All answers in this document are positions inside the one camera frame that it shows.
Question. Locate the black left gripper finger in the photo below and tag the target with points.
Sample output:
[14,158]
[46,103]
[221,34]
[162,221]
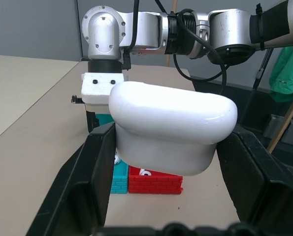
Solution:
[259,186]

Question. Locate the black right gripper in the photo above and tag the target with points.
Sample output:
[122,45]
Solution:
[90,123]

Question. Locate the teal brick-pattern tray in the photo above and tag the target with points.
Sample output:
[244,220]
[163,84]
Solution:
[119,183]

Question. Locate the teal plastic block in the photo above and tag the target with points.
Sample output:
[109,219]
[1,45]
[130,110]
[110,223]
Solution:
[104,119]

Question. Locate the red brick-pattern tray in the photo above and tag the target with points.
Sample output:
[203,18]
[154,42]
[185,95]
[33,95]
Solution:
[156,183]

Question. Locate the wooden stick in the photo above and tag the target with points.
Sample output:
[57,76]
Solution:
[287,120]

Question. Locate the black stand pole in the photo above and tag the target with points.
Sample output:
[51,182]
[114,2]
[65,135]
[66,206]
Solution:
[260,71]

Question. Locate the green garment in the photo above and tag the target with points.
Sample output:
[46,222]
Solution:
[286,73]

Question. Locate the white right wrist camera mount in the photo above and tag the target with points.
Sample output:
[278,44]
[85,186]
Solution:
[97,89]

